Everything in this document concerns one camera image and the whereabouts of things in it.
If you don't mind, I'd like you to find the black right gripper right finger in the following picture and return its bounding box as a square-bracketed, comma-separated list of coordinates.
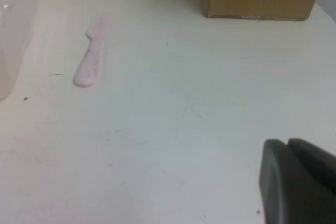
[287, 137, 336, 180]

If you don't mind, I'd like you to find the transparent plastic egg box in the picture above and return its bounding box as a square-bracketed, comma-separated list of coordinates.
[0, 0, 40, 102]

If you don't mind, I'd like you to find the pink plastic knife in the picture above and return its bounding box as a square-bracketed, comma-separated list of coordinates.
[73, 12, 112, 89]

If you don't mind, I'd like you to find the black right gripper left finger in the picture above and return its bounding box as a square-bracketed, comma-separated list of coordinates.
[258, 138, 336, 224]

